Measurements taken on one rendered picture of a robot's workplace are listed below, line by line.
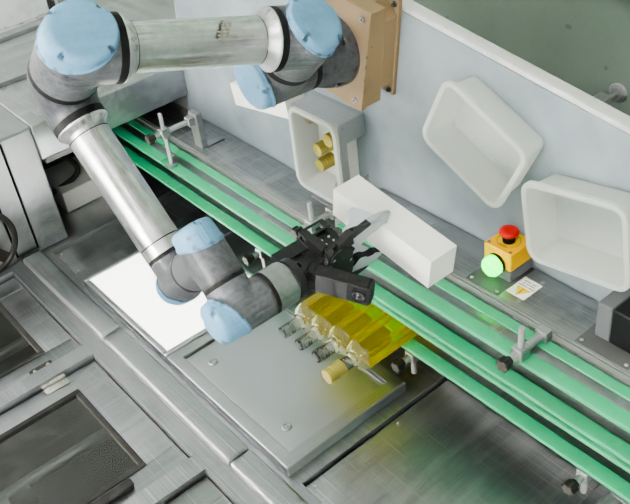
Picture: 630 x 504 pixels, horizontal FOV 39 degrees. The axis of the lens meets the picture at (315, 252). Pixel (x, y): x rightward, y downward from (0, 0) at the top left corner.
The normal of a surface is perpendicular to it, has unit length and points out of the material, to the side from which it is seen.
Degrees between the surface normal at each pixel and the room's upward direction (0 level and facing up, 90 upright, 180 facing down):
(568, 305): 90
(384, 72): 90
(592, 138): 0
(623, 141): 0
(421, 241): 90
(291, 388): 90
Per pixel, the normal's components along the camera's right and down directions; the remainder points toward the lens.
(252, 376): -0.11, -0.79
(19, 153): 0.64, 0.41
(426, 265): -0.76, 0.46
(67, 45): 0.32, -0.30
